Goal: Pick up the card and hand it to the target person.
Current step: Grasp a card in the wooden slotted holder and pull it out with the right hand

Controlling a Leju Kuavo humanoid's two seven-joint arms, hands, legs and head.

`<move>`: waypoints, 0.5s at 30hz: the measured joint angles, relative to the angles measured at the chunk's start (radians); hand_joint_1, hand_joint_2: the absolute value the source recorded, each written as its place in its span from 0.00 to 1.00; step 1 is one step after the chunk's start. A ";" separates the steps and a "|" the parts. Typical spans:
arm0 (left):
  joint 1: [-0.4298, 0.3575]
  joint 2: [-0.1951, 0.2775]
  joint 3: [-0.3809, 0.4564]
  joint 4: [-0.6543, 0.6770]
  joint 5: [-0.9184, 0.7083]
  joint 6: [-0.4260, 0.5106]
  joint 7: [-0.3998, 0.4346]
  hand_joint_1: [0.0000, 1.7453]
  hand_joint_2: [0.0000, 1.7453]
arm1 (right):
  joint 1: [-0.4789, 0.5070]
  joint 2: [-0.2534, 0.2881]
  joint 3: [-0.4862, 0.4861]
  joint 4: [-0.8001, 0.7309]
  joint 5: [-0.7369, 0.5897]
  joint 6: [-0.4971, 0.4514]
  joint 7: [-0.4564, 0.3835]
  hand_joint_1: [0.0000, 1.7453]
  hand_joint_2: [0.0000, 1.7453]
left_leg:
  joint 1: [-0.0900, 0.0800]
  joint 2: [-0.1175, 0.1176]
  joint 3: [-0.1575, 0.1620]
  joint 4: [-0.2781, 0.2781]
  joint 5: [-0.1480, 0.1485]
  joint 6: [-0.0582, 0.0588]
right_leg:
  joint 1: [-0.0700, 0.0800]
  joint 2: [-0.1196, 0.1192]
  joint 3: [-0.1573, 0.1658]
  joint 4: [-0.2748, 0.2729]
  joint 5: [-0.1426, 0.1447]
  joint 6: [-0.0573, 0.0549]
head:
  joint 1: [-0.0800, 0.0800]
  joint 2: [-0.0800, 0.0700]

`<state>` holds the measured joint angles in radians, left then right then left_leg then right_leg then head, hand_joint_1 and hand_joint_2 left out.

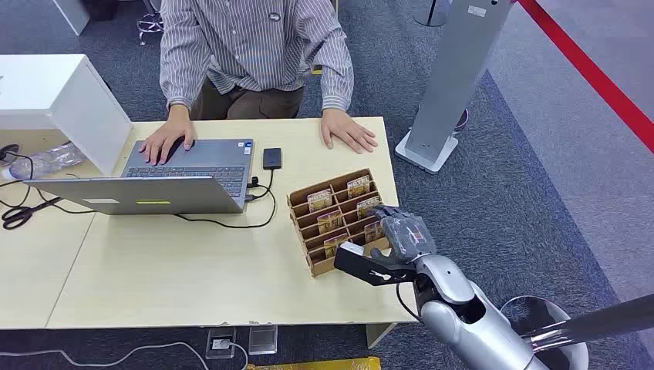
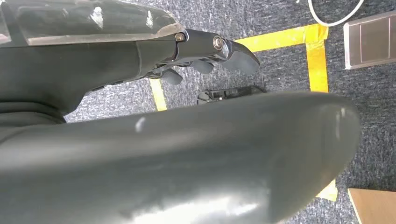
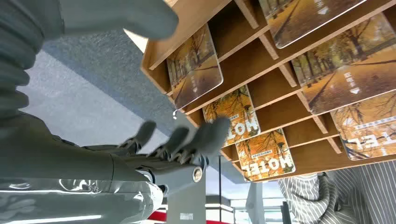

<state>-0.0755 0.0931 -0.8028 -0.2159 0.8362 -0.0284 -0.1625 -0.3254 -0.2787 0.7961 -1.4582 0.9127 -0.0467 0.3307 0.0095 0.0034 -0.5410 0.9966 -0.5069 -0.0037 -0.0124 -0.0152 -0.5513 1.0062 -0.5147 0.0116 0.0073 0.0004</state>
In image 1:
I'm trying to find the white furniture panel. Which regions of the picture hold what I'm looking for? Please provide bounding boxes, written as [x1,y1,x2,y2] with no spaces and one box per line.
[52,0,92,37]

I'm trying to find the yellow floor tape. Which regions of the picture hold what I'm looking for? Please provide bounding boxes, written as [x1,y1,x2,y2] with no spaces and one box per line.
[247,356,383,370]

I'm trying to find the black drive cable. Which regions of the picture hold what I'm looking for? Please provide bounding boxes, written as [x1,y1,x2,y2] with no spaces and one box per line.
[244,168,276,201]

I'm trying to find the thin black desk cable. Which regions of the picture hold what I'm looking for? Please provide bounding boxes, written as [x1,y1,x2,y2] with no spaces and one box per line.
[0,150,98,216]

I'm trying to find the clear plastic bottle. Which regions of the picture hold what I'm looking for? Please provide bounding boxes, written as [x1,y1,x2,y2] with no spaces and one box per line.
[1,142,89,181]

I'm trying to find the person's left hand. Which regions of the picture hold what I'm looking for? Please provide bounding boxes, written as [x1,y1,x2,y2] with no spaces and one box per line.
[320,108,379,155]

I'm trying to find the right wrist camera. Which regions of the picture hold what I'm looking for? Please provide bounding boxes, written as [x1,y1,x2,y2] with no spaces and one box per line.
[333,241,418,288]

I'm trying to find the person's right hand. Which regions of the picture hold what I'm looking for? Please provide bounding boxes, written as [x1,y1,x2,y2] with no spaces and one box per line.
[139,104,196,167]

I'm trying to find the chrome pole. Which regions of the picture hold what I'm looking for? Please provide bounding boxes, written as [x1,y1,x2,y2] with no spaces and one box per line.
[520,293,654,355]

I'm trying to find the chrome chair base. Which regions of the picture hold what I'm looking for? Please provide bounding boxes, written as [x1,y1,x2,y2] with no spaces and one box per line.
[136,0,165,46]

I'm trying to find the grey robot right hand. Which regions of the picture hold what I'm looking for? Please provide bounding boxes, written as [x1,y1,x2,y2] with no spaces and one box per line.
[369,203,438,267]

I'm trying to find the round pole base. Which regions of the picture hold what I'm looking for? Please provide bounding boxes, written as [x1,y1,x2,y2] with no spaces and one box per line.
[413,0,453,28]

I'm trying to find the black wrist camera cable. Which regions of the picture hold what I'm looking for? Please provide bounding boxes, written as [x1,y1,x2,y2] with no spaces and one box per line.
[395,282,426,325]

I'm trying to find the chrome round base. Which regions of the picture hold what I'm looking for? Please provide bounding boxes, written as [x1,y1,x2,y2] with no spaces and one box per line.
[499,294,590,370]

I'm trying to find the black external drive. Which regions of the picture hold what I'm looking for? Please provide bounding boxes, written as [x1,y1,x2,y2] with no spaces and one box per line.
[262,147,283,171]

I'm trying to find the black scissors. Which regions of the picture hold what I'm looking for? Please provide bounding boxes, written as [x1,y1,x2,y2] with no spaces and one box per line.
[1,196,66,230]

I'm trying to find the red floor tape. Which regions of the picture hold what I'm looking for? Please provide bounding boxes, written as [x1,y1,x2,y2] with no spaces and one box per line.
[516,0,654,155]

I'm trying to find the wooden card holder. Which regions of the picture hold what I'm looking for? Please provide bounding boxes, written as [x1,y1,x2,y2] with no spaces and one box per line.
[287,168,396,278]

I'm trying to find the person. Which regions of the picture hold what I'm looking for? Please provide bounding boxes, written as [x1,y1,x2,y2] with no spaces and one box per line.
[139,0,379,167]

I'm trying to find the black laptop power cable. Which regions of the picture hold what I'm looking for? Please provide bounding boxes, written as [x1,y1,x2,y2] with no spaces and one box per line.
[172,176,278,230]

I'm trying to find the hotel card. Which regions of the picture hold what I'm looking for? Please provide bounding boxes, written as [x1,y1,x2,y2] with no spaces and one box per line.
[316,210,343,235]
[356,196,383,220]
[363,220,385,244]
[323,234,349,260]
[346,175,371,200]
[307,189,334,213]

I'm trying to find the grey laptop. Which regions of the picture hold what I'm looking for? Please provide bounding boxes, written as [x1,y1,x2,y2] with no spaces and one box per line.
[24,137,255,216]

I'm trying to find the black round desk object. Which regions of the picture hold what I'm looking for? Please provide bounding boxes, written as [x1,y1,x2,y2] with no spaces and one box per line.
[0,143,23,168]

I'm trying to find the metal floor plate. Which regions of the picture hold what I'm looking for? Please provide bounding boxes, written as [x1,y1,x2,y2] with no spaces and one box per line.
[248,325,279,356]

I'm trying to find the silver standing pillar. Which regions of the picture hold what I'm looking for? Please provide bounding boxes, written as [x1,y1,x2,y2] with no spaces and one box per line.
[394,0,514,176]

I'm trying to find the open floor socket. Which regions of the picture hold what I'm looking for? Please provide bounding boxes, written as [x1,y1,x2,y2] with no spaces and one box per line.
[205,326,238,361]

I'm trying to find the white cabinet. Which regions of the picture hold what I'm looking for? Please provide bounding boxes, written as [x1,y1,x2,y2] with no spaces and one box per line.
[0,53,135,177]

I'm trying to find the white floor cable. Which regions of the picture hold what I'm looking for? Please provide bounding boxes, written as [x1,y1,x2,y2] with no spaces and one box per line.
[0,341,250,370]

